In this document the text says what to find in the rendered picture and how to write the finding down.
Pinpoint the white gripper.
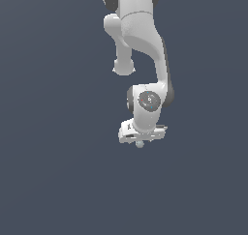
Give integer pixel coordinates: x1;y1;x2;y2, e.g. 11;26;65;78
117;117;169;149

